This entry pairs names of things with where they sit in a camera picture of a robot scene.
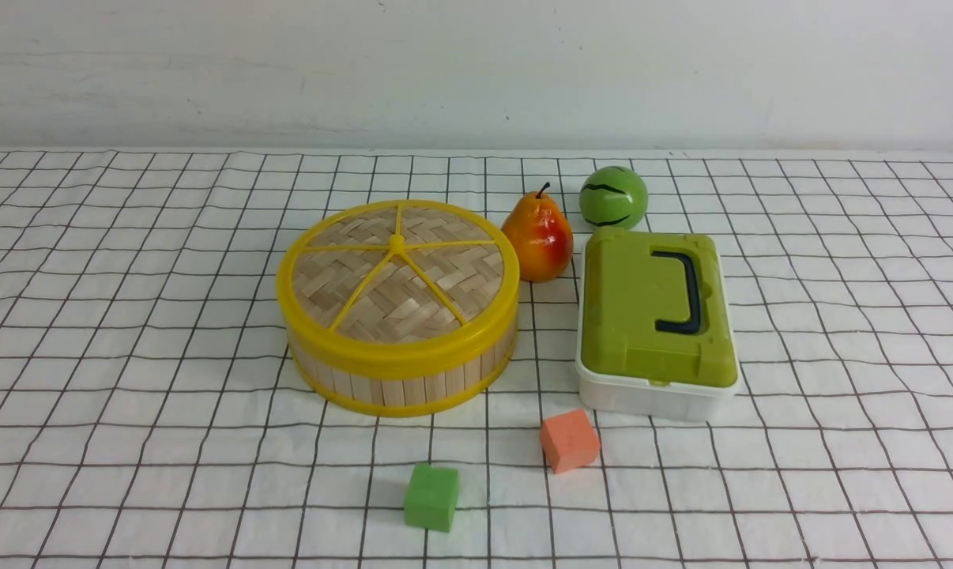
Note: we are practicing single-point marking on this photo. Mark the green foam cube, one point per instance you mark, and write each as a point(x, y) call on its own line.
point(431, 497)

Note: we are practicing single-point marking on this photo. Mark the white checkered tablecloth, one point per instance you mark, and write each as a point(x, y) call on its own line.
point(150, 416)

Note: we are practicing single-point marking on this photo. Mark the green lidded white box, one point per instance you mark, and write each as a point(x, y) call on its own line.
point(655, 336)

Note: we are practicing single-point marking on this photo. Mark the bamboo steamer basket yellow rim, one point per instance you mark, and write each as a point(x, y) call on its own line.
point(416, 396)

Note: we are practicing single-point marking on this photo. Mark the green toy watermelon ball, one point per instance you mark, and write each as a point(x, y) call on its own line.
point(614, 196)

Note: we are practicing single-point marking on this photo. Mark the orange foam cube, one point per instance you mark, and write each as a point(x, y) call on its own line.
point(569, 441)

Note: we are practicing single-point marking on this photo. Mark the woven bamboo steamer lid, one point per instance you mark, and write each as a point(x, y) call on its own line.
point(401, 289)

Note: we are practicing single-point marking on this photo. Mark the red yellow toy pear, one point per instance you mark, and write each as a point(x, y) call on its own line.
point(540, 235)

